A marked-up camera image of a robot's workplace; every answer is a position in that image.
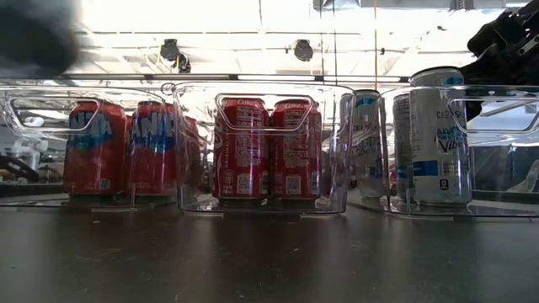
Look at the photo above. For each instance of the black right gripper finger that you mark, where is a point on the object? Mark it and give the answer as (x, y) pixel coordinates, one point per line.
(473, 111)

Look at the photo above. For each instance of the clear plastic storage bin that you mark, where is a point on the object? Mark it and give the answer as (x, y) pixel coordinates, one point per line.
(505, 177)
(25, 168)
(337, 168)

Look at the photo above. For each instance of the red Coca-Cola soda can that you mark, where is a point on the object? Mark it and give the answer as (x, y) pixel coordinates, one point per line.
(242, 160)
(297, 160)

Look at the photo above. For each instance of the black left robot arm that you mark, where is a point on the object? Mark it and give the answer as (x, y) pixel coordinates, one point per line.
(33, 38)

